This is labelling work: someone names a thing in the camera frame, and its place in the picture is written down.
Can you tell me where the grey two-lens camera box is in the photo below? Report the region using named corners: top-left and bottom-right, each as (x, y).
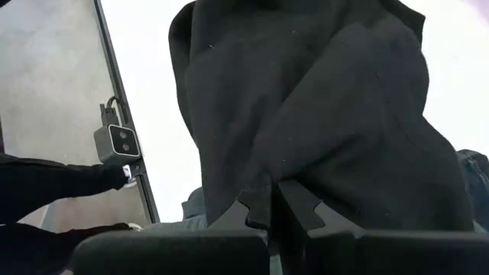
top-left (93, 124), bottom-right (142, 167)

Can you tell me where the black knit garment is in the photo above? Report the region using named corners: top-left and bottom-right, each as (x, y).
top-left (167, 0), bottom-right (475, 233)

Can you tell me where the black camera cable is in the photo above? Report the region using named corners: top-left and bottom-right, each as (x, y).
top-left (99, 95), bottom-right (122, 127)

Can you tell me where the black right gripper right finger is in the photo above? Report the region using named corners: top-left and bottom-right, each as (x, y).
top-left (277, 179), bottom-right (489, 275)

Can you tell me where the black aluminium frame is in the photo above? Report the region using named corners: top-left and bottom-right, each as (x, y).
top-left (93, 0), bottom-right (161, 225)

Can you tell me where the person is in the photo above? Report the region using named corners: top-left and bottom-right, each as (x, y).
top-left (0, 152), bottom-right (143, 275)

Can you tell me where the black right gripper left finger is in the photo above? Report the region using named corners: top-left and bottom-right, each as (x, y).
top-left (72, 177), bottom-right (273, 275)

